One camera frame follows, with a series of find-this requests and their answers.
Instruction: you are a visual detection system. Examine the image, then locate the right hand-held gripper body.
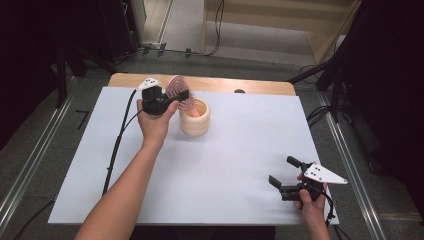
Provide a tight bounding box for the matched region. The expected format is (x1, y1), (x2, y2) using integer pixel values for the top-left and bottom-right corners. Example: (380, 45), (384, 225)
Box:
(280, 162), (349, 202)

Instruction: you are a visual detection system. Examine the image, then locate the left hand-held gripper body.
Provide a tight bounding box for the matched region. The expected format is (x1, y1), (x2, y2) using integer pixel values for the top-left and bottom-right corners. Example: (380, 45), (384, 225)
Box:
(135, 76), (178, 116)

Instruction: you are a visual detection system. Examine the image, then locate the cream ribbed holder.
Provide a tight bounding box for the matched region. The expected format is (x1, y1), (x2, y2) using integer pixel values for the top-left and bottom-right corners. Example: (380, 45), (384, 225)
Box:
(179, 98), (212, 137)

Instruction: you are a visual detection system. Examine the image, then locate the person's left hand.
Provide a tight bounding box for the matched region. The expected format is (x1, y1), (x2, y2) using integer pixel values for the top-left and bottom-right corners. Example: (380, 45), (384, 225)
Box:
(136, 99), (180, 150)

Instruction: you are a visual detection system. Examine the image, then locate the person's right hand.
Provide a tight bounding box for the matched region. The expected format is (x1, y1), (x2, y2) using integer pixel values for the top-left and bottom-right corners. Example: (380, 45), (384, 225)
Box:
(294, 189), (330, 228)

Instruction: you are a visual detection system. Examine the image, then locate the black metal stand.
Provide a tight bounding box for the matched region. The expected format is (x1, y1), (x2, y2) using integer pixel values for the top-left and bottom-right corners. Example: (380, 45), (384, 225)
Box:
(54, 41), (119, 108)

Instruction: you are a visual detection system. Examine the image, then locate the black curtain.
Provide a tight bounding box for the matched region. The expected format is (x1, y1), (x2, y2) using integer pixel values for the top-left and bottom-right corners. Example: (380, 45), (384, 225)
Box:
(0, 0), (134, 148)
(333, 0), (424, 214)

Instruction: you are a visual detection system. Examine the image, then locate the aluminium floor rail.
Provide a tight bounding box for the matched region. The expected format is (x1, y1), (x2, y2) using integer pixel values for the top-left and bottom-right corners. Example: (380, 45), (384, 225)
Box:
(0, 89), (78, 231)
(316, 93), (388, 240)

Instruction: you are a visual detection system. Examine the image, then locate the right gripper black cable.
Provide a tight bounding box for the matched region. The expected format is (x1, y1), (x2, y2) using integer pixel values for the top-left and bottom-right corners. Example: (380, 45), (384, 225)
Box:
(319, 189), (336, 228)

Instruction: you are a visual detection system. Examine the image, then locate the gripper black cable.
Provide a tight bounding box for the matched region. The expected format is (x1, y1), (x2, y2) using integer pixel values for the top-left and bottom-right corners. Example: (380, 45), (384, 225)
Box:
(319, 189), (336, 228)
(101, 88), (144, 197)

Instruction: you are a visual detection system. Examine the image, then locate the black floor cable bundle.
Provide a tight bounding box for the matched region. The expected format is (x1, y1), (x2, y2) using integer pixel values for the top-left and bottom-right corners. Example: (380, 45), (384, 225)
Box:
(288, 64), (336, 129)

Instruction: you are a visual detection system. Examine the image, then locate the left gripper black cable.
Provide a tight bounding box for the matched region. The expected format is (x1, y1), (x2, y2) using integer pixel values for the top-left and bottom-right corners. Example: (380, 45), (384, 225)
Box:
(101, 88), (144, 197)

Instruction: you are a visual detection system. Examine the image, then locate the black hanging cable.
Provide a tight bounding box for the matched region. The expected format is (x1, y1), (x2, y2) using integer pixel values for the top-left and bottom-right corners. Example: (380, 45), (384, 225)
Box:
(204, 0), (225, 57)

